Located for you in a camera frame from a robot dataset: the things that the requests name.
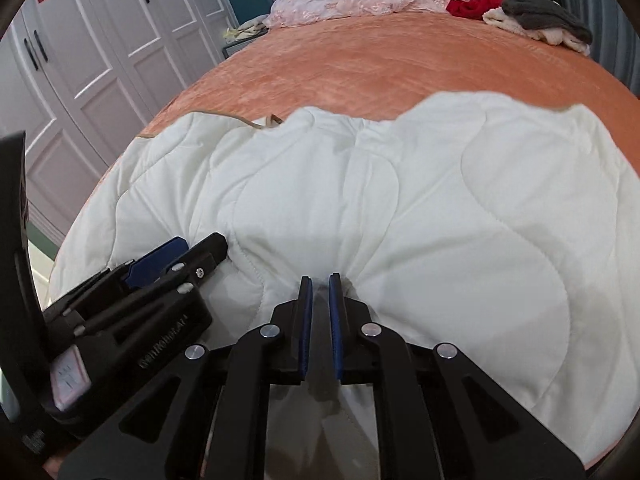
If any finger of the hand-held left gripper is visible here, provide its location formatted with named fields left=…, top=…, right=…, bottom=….
left=72, top=232, right=229, bottom=336
left=42, top=237, right=190, bottom=321

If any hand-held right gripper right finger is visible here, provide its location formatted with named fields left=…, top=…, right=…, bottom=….
left=328, top=272, right=586, bottom=480

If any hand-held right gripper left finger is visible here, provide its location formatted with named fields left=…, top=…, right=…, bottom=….
left=59, top=276, right=315, bottom=480

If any white quilted jacket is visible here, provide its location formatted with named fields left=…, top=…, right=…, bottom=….
left=47, top=91, right=640, bottom=480

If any dark blue nightstand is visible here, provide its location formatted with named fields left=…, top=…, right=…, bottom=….
left=222, top=35, right=271, bottom=58

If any white panelled wardrobe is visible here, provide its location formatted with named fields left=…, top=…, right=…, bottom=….
left=0, top=0, right=236, bottom=241

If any bed with orange cover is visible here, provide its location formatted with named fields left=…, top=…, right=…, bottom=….
left=50, top=10, right=633, bottom=468

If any cream fleece garment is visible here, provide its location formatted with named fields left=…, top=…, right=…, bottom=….
left=482, top=7, right=591, bottom=56

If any dark grey knit garment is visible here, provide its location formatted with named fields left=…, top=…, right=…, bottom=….
left=501, top=0, right=593, bottom=46

